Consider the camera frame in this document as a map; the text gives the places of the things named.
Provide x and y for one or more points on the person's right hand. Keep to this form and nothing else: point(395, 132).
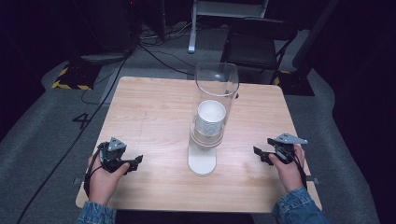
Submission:
point(289, 174)

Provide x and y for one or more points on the clear tube cup dispenser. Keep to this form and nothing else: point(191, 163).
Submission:
point(202, 161)

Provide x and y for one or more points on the dark equipment cabinet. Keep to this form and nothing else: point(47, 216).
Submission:
point(116, 25)

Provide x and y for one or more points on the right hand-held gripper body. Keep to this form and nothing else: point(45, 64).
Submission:
point(285, 146)

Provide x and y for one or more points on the black stand with pole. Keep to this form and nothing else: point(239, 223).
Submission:
point(300, 82)

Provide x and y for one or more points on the white desk frame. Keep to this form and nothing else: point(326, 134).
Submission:
point(193, 28)

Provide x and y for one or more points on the black folding chair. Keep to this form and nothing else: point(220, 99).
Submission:
point(253, 46)

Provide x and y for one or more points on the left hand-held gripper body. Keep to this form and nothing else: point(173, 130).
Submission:
point(112, 150)

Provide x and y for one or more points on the yellow black striped stand base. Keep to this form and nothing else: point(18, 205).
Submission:
point(76, 76)

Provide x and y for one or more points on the stack of white paper cups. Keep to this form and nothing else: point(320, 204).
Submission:
point(211, 118)

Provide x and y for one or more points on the person's left hand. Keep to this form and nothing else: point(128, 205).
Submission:
point(104, 183)

